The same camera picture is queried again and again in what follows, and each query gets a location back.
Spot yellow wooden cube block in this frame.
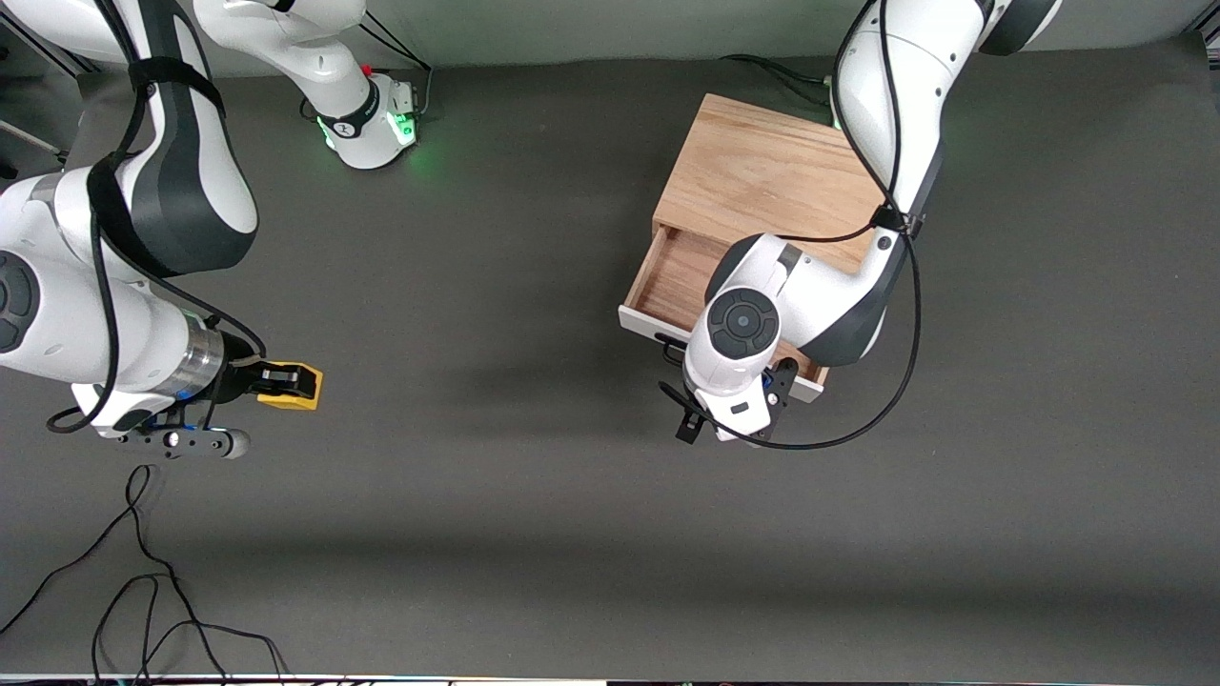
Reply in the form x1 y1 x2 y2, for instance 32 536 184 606
257 362 324 412

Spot white-front drawer with black handle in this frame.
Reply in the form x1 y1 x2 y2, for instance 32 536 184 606
618 225 828 404

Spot light wooden drawer cabinet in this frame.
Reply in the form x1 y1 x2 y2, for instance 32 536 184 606
652 92 892 277

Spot grey table cover sheet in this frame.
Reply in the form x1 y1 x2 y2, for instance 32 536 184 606
0 33 1220 679

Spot thin light rod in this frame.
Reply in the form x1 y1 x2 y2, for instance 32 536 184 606
0 119 70 165

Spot thin black loose cable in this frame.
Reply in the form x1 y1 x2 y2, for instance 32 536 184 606
0 464 292 685

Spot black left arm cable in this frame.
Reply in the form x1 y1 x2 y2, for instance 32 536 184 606
658 0 942 451

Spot black right arm base cables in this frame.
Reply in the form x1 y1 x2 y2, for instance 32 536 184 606
355 11 435 120

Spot black arm base cables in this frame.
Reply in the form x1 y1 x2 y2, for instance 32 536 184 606
720 52 838 108
355 11 435 120

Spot aluminium frame rail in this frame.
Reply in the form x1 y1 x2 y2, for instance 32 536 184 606
0 19 96 77

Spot black left arm base cables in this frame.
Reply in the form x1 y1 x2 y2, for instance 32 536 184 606
720 52 838 108

